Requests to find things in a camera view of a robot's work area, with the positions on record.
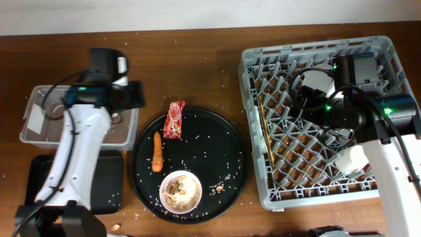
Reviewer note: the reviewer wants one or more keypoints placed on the red snack wrapper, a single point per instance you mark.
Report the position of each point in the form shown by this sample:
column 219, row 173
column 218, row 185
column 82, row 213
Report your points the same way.
column 173, row 123

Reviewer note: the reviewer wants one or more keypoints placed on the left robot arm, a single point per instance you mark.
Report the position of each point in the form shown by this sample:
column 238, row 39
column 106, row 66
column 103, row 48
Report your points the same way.
column 66, row 192

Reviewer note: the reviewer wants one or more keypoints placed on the peanut on table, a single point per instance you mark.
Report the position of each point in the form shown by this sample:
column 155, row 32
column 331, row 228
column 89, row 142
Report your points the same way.
column 115, row 227

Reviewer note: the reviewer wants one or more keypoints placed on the white paper cup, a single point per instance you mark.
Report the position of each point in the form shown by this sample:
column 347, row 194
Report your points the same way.
column 351, row 159

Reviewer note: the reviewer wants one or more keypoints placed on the clear plastic bin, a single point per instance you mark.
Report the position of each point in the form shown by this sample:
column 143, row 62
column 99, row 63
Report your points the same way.
column 46, row 134

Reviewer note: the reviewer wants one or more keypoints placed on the black rectangular tray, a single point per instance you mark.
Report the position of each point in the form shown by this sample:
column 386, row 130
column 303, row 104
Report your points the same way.
column 106, row 188

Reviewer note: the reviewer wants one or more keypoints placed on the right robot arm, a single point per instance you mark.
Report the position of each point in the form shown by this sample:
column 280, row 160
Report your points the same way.
column 349, row 95

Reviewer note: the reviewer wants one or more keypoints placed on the white plastic fork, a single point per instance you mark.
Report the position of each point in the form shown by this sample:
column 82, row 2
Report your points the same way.
column 262, row 143

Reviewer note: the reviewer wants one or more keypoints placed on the orange carrot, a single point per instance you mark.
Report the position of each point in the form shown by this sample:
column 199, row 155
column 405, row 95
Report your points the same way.
column 157, row 160

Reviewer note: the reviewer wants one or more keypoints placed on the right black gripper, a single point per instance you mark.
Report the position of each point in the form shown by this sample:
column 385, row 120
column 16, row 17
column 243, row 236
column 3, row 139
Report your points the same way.
column 310, row 114

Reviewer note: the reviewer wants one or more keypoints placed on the pink bowl with food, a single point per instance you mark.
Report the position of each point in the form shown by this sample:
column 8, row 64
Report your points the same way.
column 180, row 192

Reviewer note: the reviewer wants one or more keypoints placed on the grey plastic dishwasher rack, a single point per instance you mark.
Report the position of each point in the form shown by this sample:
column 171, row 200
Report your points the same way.
column 305, row 172

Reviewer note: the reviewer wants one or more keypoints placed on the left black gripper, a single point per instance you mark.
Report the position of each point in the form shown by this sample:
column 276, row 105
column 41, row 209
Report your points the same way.
column 130, row 97

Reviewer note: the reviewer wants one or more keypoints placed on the wooden chopstick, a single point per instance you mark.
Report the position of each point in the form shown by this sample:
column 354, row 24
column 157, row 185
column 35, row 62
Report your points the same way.
column 266, row 131

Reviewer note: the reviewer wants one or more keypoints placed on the round black serving tray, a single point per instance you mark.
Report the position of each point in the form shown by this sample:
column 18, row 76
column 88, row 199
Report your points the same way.
column 210, row 147

